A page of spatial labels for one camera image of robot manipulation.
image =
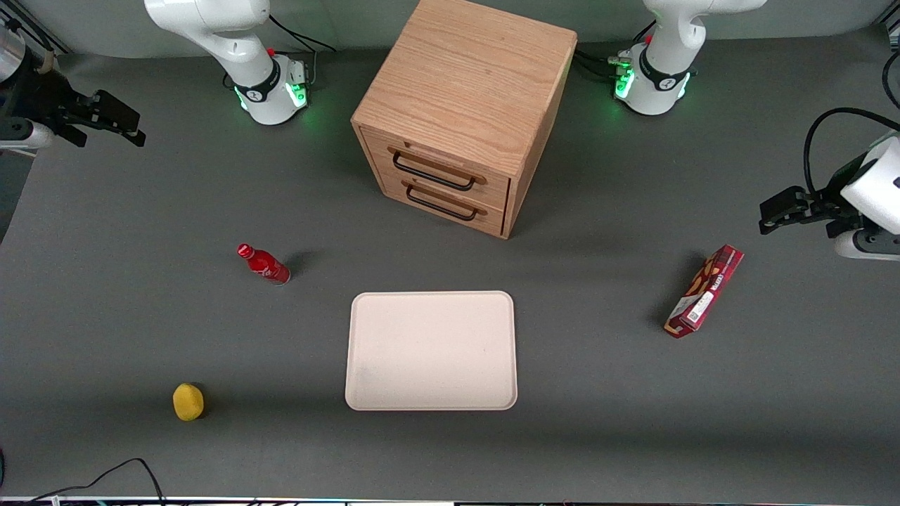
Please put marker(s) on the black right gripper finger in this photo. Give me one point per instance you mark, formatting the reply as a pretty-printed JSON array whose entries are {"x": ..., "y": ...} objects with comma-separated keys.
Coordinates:
[
  {"x": 118, "y": 111},
  {"x": 105, "y": 130}
]

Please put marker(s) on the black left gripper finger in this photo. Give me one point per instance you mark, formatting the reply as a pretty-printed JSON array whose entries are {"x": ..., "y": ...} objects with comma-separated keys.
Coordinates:
[
  {"x": 786, "y": 198},
  {"x": 782, "y": 221}
]

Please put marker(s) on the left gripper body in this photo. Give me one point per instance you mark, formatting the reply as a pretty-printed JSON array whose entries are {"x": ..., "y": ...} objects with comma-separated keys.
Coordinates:
[{"x": 834, "y": 199}]

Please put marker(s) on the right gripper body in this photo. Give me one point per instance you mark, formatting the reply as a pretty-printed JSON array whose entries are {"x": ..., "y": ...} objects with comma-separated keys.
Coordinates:
[{"x": 41, "y": 100}]

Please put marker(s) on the red coke bottle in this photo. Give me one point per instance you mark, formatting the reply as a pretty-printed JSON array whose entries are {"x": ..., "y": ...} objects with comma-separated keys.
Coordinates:
[{"x": 266, "y": 266}]

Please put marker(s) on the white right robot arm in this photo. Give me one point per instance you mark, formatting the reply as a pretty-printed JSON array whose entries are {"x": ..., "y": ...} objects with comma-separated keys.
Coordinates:
[{"x": 232, "y": 42}]

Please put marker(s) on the beige plastic tray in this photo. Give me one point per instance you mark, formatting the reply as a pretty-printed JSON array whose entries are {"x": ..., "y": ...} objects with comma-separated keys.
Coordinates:
[{"x": 431, "y": 351}]

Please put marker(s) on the red snack box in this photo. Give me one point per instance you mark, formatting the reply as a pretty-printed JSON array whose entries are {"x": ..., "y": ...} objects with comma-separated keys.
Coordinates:
[{"x": 705, "y": 292}]

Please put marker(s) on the yellow lemon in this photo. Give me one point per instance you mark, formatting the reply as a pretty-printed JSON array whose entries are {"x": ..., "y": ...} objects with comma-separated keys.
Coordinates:
[{"x": 188, "y": 402}]

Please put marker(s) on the wooden drawer cabinet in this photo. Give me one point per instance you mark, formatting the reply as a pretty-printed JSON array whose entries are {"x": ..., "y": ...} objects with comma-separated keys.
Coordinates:
[{"x": 464, "y": 91}]

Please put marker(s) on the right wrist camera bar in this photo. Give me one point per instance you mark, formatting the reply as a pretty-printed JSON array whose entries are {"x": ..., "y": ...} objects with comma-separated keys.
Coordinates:
[{"x": 24, "y": 133}]

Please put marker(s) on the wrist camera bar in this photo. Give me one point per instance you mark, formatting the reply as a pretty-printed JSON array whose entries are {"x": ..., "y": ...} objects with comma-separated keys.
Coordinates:
[
  {"x": 24, "y": 133},
  {"x": 868, "y": 246}
]

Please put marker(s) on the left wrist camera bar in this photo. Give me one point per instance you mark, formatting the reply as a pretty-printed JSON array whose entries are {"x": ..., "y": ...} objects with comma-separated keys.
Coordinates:
[{"x": 868, "y": 246}]

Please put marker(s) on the dark aluminium frame rail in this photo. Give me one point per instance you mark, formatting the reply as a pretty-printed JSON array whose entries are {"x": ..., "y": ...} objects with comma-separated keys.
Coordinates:
[{"x": 31, "y": 24}]

